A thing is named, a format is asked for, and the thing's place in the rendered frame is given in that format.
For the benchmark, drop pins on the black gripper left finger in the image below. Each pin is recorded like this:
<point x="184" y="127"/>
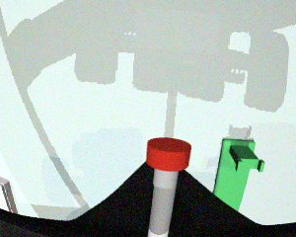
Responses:
<point x="125" y="213"/>

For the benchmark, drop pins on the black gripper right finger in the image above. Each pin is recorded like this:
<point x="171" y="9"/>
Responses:
<point x="199" y="213"/>

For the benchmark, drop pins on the long grey pin with red cap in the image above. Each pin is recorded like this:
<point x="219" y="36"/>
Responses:
<point x="168" y="155"/>

